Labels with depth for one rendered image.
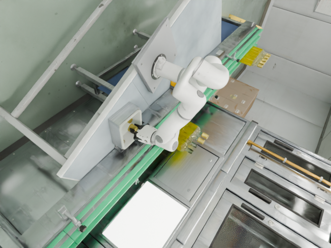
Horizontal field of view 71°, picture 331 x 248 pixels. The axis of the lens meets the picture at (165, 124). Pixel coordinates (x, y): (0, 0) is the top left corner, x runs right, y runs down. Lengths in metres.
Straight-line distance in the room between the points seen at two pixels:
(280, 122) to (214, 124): 4.86
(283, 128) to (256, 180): 4.92
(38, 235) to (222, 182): 1.08
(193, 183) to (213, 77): 0.82
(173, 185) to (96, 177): 0.49
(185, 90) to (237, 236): 0.96
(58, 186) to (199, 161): 0.94
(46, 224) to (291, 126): 6.15
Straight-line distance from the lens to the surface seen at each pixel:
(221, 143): 1.85
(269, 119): 6.65
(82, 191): 1.38
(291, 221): 1.72
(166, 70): 1.33
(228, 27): 2.67
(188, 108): 0.98
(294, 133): 6.64
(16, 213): 1.71
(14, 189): 1.79
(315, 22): 7.14
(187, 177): 1.60
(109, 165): 1.43
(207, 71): 0.97
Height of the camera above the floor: 1.45
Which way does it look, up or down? 20 degrees down
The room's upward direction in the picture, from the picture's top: 120 degrees clockwise
